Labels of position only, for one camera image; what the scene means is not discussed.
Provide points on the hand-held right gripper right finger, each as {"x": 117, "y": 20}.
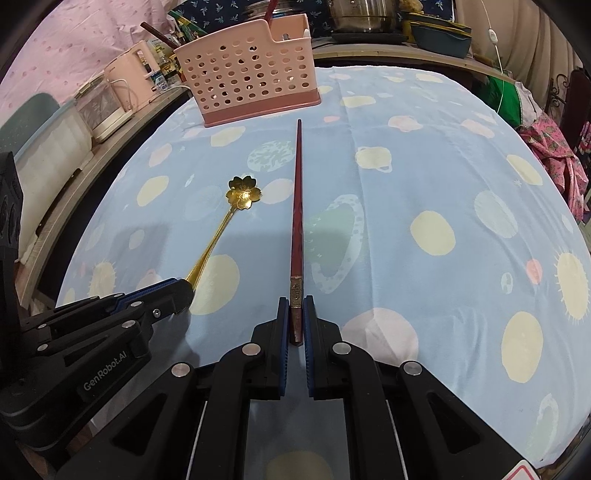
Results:
{"x": 310, "y": 350}

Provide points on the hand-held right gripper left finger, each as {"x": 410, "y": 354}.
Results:
{"x": 282, "y": 350}

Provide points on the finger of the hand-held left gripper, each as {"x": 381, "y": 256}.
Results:
{"x": 171, "y": 304}
{"x": 147, "y": 291}

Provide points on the gold flower spoon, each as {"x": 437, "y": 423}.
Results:
{"x": 242, "y": 191}

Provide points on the dark red chopstick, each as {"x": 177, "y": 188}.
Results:
{"x": 270, "y": 10}
{"x": 298, "y": 207}

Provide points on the pink perforated utensil basket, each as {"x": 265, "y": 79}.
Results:
{"x": 244, "y": 83}

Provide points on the blue planet print tablecloth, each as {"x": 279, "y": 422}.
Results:
{"x": 415, "y": 277}

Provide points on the storage box with teal lid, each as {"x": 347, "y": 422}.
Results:
{"x": 41, "y": 134}

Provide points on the pink electric kettle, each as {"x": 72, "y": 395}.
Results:
{"x": 129, "y": 76}

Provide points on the brown wooden stick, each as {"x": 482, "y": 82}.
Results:
{"x": 154, "y": 33}

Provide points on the pink dotted curtain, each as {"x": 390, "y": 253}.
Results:
{"x": 69, "y": 41}

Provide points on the navy patterned cloth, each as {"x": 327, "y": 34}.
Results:
{"x": 212, "y": 11}

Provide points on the stacked steel steamer pot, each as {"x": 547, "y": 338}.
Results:
{"x": 258, "y": 7}

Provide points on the wooden side counter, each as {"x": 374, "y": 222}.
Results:
{"x": 392, "y": 50}

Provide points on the pink floral cloth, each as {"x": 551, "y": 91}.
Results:
{"x": 554, "y": 152}

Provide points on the green cloth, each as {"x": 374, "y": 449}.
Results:
{"x": 505, "y": 101}

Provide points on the black induction cooker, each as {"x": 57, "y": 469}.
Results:
{"x": 369, "y": 36}

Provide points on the blue baking dish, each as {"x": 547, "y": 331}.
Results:
{"x": 438, "y": 44}

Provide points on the steel cooking pot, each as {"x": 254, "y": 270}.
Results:
{"x": 362, "y": 14}

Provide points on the yellow baking dish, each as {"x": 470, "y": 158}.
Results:
{"x": 434, "y": 18}

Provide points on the dark wooden chair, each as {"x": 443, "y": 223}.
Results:
{"x": 579, "y": 101}

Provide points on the beige curtain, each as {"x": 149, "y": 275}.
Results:
{"x": 531, "y": 37}

